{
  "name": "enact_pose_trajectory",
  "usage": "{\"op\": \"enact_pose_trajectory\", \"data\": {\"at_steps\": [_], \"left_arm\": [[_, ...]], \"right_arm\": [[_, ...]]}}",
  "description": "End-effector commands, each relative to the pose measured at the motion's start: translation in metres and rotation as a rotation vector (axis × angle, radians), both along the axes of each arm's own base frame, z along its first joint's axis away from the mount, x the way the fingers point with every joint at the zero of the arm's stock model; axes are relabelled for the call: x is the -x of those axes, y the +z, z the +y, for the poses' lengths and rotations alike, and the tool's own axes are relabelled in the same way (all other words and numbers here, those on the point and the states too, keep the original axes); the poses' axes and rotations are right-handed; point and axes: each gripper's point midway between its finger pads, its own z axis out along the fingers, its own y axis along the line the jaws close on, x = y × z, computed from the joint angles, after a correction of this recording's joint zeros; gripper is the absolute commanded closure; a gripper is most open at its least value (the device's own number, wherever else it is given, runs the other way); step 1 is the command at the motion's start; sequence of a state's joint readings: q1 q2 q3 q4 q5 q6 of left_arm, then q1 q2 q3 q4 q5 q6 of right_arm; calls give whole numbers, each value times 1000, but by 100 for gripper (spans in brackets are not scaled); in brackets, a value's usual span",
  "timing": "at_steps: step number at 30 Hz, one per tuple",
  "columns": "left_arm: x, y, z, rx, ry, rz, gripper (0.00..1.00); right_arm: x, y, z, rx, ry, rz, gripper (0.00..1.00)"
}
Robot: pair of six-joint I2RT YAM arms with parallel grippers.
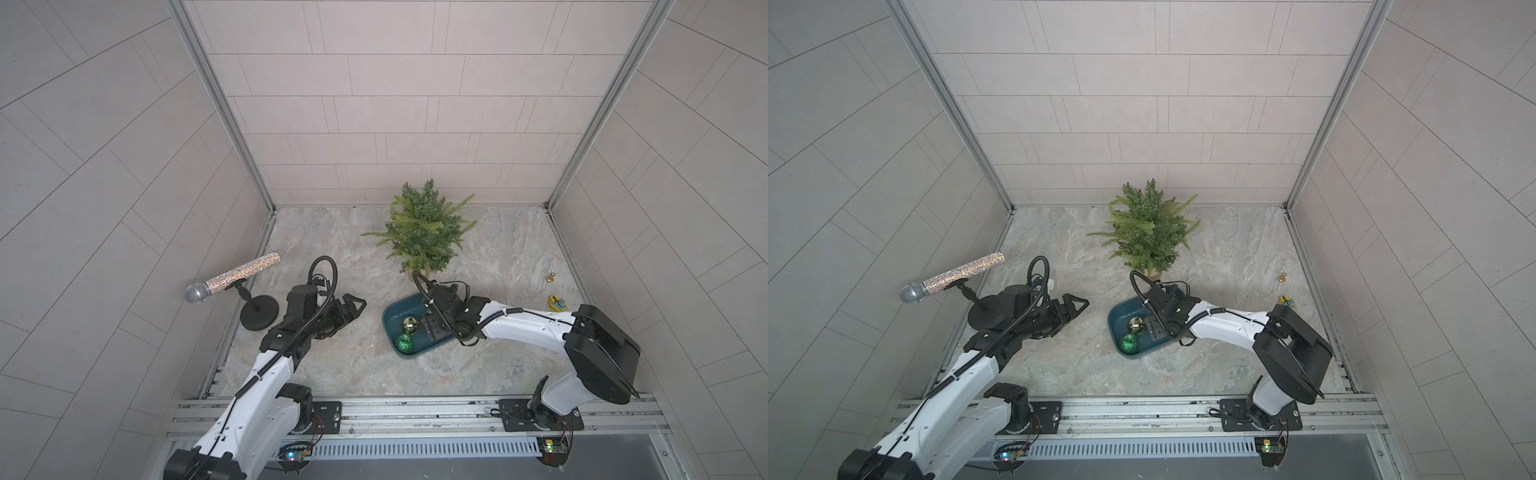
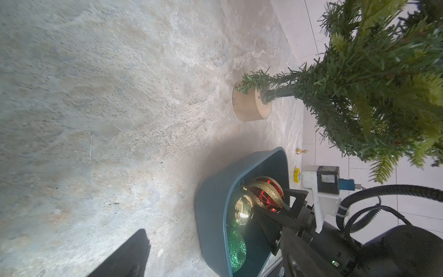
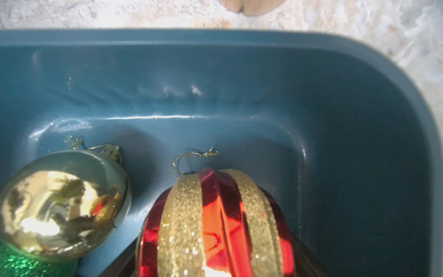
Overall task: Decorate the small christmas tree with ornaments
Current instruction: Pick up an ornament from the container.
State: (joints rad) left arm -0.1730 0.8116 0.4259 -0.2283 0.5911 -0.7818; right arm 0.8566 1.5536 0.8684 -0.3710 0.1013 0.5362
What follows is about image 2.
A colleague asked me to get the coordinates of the small yellow toy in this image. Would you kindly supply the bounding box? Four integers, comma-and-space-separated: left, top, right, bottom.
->
294, 167, 301, 184

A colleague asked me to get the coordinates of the green glitter ball ornament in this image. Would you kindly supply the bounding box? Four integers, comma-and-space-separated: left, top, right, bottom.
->
227, 227, 247, 273

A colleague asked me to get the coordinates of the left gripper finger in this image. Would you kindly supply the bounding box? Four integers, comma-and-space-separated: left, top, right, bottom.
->
88, 229, 151, 277

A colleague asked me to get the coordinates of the teal plastic tray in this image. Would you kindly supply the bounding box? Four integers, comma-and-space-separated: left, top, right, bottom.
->
195, 147, 289, 277

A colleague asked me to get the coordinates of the red gold striped ornament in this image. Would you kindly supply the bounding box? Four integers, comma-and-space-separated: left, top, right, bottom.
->
243, 176, 285, 213

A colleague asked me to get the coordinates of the small gold ball ornament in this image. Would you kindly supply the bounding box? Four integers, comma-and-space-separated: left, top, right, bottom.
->
233, 195, 254, 226

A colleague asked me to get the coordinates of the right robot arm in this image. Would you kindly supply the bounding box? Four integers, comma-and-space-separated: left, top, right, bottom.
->
254, 185, 443, 277

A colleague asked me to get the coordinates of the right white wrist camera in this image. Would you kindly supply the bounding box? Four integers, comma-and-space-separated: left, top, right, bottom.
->
301, 165, 363, 233

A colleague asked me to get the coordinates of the right black cable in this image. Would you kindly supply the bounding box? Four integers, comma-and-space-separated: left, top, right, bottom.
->
335, 184, 443, 240

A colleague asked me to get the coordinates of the small green christmas tree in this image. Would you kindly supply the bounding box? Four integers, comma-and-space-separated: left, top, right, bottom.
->
235, 1, 443, 183

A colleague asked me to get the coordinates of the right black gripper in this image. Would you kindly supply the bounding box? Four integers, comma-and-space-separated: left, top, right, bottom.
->
254, 189, 361, 277

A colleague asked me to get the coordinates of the small gold bell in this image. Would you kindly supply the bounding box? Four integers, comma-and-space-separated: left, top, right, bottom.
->
296, 148, 309, 155

